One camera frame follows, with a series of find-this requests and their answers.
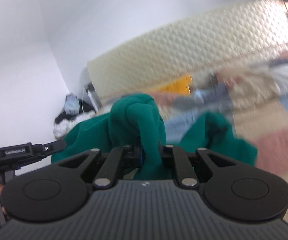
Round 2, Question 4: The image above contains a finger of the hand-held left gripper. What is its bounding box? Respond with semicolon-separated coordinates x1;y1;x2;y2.
32;139;67;159

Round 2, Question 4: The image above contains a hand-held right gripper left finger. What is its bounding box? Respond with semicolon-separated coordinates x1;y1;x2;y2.
58;144;144;188

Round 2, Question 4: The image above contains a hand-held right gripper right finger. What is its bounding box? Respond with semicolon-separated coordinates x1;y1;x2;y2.
159;144;237;188

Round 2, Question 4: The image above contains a green hoodie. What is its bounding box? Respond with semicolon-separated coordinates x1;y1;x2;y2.
51;94;258;180

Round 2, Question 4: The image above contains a white clothes pile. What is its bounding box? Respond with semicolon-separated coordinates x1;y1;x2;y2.
53;112;97;139

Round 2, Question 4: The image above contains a dark cloth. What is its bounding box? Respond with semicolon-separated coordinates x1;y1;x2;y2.
54;99;97;126

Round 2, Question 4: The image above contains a blue face mask packet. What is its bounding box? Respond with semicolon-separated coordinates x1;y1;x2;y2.
64;94;80;116

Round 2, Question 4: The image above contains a yellow cloth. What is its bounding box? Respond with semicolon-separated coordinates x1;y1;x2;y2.
158;75;193;96

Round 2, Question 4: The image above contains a patchwork checked quilt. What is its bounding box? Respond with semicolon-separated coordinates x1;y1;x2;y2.
101;50;288;228

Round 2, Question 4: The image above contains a cream quilted headboard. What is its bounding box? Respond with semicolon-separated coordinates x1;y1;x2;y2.
87;0;288;103

